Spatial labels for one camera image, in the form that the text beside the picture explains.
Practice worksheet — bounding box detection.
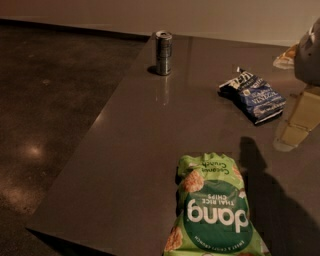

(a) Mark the green rice chip bag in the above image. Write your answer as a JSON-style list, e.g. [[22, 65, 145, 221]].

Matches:
[[163, 153, 272, 256]]

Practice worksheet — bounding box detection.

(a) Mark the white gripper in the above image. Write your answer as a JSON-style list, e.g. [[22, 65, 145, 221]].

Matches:
[[273, 18, 320, 152]]

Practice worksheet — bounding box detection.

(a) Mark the blue vinegar chip bag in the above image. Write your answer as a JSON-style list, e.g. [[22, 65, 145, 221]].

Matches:
[[219, 67, 286, 125]]

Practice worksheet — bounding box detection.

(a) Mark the silver redbull can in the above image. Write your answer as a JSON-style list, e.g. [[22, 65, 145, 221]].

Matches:
[[155, 30, 173, 76]]

